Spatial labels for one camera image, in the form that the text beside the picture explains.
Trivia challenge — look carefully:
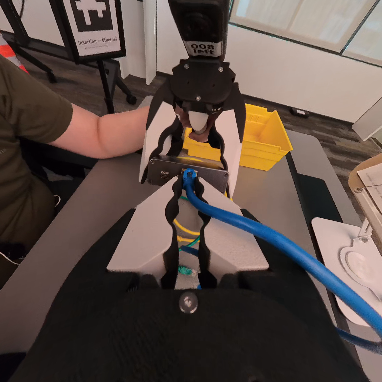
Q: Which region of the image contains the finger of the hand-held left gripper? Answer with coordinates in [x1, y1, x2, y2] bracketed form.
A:
[208, 113, 243, 200]
[139, 102, 184, 184]

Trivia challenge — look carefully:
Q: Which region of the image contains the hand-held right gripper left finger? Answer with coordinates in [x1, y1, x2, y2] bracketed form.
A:
[106, 175, 183, 276]

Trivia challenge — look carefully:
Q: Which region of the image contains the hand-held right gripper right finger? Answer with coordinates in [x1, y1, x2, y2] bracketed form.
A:
[195, 177, 270, 279]

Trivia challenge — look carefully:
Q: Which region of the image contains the yellow plastic bin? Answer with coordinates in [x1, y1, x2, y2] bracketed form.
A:
[182, 103, 293, 171]

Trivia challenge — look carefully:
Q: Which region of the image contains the black ethernet splitter box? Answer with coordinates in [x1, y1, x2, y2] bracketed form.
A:
[146, 155, 230, 195]

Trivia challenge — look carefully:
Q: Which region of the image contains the blue ethernet cable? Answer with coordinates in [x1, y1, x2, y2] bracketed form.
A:
[178, 168, 382, 354]

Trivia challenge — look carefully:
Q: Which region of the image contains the yellow ethernet cable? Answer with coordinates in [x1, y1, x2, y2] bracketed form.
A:
[172, 191, 234, 243]

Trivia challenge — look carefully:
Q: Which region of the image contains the green ethernet cable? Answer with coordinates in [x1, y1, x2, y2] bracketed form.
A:
[178, 195, 201, 276]

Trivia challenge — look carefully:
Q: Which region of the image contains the person's left forearm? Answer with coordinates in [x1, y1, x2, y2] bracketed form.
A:
[48, 103, 150, 159]

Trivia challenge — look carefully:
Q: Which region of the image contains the person's left hand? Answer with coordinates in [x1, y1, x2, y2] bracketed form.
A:
[175, 109, 218, 143]

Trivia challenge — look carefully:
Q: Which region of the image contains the black sign easel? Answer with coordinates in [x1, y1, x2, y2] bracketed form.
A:
[95, 58, 138, 114]

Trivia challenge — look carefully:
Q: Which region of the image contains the white poster stand base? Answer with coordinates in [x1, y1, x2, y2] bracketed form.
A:
[311, 217, 382, 327]

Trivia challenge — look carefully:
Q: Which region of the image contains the black framed marker sign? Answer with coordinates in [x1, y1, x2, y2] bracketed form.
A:
[61, 0, 126, 64]

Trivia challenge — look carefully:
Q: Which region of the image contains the instruction sheet on clipboard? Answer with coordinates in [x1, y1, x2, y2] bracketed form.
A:
[349, 154, 382, 209]

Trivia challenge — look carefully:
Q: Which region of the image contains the orange striped safety cone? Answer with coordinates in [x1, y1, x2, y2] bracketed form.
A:
[0, 33, 29, 74]

